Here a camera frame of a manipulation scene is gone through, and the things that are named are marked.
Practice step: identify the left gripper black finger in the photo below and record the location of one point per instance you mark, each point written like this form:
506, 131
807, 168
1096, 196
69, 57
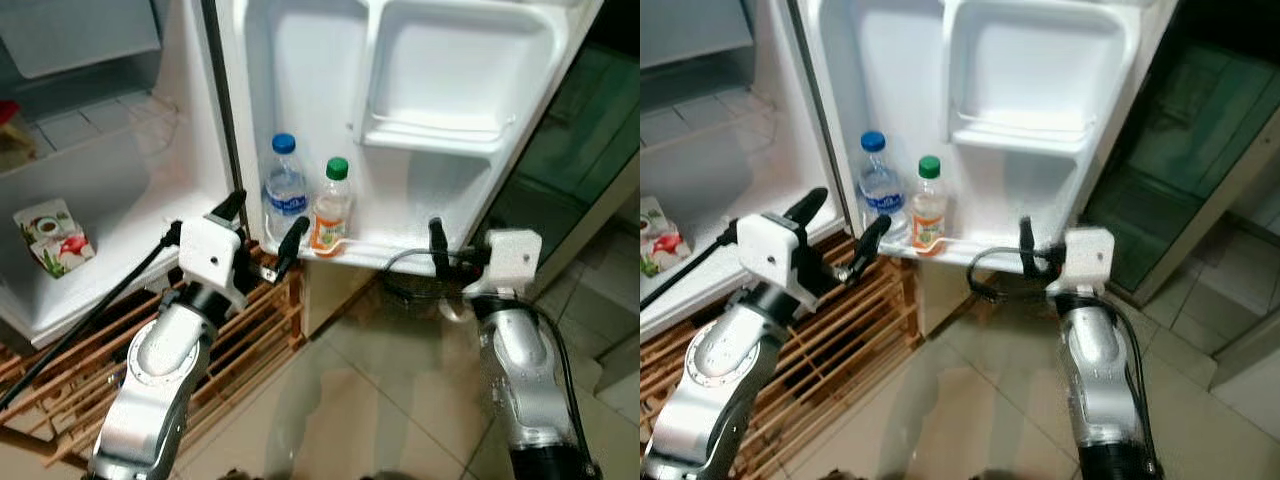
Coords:
293, 245
230, 207
808, 207
872, 245

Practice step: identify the green glass door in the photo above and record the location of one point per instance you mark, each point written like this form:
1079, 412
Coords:
1170, 130
580, 130

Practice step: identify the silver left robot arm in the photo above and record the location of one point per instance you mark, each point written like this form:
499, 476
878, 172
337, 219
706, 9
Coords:
160, 360
720, 370

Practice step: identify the red food packet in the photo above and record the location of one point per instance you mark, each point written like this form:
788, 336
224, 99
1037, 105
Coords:
10, 135

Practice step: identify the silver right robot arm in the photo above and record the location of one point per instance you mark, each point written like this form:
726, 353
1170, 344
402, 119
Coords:
1095, 370
520, 370

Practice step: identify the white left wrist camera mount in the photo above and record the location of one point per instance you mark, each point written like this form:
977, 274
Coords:
210, 255
772, 258

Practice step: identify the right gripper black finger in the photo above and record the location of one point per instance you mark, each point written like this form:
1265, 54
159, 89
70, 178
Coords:
1027, 246
439, 248

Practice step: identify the translucent fridge drawer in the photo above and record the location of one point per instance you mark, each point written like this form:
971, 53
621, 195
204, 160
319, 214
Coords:
80, 35
695, 30

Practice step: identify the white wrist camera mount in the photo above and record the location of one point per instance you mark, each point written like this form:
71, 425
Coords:
210, 255
1085, 258
772, 258
510, 260

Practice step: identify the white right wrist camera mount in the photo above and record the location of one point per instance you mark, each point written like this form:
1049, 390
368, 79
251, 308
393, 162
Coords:
1085, 258
510, 260

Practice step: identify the wooden slatted rack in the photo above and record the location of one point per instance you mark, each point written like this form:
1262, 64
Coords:
860, 320
250, 330

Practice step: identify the orange juice bottle green cap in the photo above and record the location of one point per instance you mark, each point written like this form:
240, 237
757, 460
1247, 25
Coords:
330, 215
928, 215

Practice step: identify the water bottle blue cap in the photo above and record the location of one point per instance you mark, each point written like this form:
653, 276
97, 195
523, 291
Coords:
880, 190
285, 195

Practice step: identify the white printed food carton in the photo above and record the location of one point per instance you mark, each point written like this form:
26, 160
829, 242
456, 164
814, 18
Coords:
55, 240
662, 245

